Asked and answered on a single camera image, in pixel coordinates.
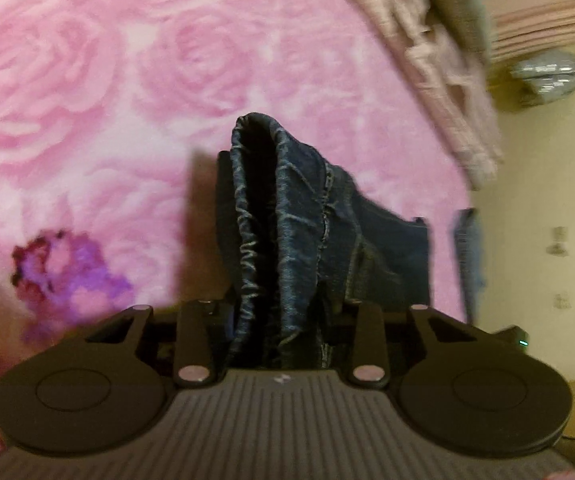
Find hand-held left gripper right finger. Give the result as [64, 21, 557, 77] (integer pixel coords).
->
[330, 300, 476, 390]

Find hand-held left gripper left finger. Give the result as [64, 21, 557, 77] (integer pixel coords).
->
[85, 299, 236, 390]

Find dark blue jeans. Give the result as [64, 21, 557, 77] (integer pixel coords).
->
[215, 112, 431, 372]

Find light blue jeans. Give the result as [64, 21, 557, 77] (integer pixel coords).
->
[453, 207, 487, 323]

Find folded beige comforter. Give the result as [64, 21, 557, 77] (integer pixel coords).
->
[312, 0, 504, 191]

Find silver foil bag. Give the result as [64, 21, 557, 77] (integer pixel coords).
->
[510, 50, 575, 107]

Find pink floral blanket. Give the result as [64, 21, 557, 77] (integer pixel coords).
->
[0, 0, 474, 467]

